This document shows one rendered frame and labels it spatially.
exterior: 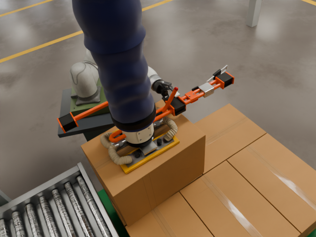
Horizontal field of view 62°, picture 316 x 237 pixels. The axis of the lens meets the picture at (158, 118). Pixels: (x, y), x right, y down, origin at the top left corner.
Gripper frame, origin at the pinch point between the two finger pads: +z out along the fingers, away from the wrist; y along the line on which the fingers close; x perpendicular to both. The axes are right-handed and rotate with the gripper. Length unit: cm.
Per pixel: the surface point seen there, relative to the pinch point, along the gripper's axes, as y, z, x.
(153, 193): 35, 21, 33
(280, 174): 53, 48, -44
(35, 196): 49, -30, 97
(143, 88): -30.8, 9.9, 22.8
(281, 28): 108, -127, -270
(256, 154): 53, 28, -44
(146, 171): 13.1, 19.6, 33.7
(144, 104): -21.9, 10.2, 23.8
